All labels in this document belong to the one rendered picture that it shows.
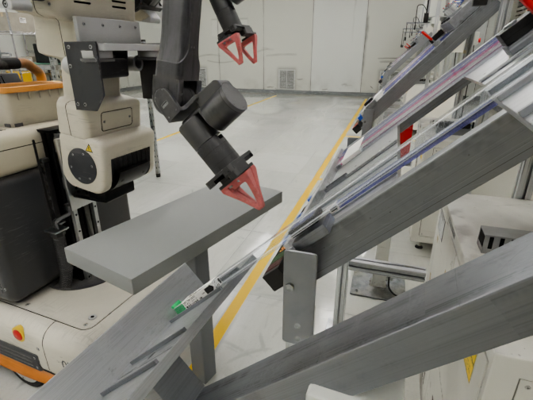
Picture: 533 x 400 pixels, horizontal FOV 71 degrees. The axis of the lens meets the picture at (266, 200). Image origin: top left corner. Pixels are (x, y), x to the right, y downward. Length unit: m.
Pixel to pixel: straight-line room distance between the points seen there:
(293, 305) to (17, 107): 1.04
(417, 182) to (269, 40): 9.32
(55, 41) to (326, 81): 8.54
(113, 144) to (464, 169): 0.88
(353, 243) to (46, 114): 1.11
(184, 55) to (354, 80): 8.76
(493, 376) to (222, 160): 0.54
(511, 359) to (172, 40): 0.71
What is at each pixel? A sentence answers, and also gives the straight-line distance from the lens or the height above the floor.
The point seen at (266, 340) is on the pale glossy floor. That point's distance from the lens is 1.52.
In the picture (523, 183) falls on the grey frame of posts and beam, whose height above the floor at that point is 0.67.
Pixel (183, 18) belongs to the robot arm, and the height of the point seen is 1.07.
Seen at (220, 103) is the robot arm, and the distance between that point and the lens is 0.63.
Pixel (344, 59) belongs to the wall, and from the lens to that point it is 9.38.
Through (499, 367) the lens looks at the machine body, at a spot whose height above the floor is 0.60.
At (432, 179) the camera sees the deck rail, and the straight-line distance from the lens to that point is 0.53.
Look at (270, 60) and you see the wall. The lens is 9.77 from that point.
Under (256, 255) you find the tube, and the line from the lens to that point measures 0.39.
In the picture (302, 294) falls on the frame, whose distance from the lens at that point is 0.57.
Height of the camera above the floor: 1.03
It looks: 22 degrees down
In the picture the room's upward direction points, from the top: straight up
